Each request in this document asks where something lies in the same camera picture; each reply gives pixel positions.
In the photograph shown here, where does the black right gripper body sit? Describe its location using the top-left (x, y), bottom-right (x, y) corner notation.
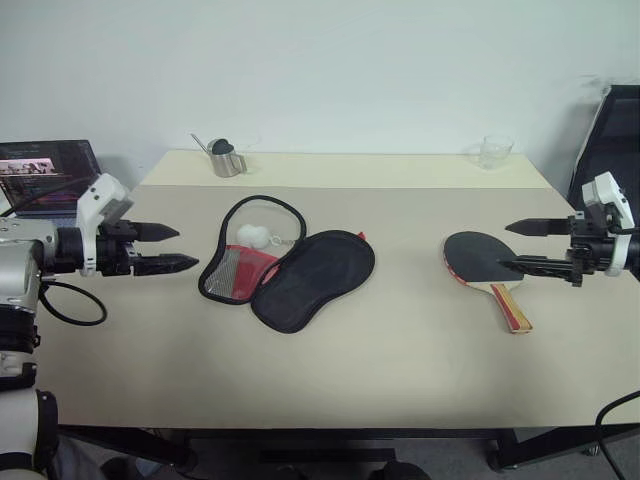
top-left (566, 201), bottom-right (620, 289)

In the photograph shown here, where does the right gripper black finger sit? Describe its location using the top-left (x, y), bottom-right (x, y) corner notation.
top-left (504, 216), bottom-right (574, 238)
top-left (496, 253), bottom-right (577, 282)

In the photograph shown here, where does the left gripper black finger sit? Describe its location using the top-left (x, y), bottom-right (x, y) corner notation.
top-left (135, 222), bottom-right (181, 244)
top-left (130, 253), bottom-right (201, 278)

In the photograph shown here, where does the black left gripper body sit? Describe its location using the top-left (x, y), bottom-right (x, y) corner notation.
top-left (94, 219), bottom-right (145, 278)

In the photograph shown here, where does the table tennis paddle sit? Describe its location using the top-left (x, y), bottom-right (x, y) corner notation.
top-left (442, 230), bottom-right (535, 335)

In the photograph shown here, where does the white pompom keychain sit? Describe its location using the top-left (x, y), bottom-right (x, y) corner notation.
top-left (235, 223), bottom-right (298, 250)

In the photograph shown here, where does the black and red paddle case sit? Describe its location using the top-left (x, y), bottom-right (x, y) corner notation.
top-left (197, 194), bottom-right (377, 334)

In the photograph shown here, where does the clear glass cup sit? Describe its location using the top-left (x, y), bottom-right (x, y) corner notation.
top-left (466, 135), bottom-right (516, 171)

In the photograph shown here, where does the stainless steel cup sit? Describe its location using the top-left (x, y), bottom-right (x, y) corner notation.
top-left (208, 144), bottom-right (248, 178)

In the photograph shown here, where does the metal straw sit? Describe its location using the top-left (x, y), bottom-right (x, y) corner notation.
top-left (189, 132), bottom-right (215, 157)

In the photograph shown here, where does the black office chair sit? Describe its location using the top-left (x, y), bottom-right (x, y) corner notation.
top-left (566, 84), bottom-right (640, 212)

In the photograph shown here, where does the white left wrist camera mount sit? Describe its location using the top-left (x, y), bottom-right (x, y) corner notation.
top-left (76, 172), bottom-right (136, 277)

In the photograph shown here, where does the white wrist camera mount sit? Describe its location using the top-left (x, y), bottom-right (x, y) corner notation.
top-left (76, 172), bottom-right (136, 277)
top-left (580, 171), bottom-right (636, 278)

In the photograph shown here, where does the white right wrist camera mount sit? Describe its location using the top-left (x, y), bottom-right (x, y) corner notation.
top-left (580, 171), bottom-right (636, 278)

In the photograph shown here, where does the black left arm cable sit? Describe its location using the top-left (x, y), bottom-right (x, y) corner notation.
top-left (38, 281), bottom-right (108, 327)

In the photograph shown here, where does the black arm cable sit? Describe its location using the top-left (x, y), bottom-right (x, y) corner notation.
top-left (38, 281), bottom-right (108, 327)
top-left (594, 389), bottom-right (640, 480)

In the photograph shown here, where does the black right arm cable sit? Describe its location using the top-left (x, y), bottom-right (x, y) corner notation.
top-left (594, 389), bottom-right (640, 480)

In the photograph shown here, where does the black table frame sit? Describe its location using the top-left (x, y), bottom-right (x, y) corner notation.
top-left (56, 423), bottom-right (640, 472)

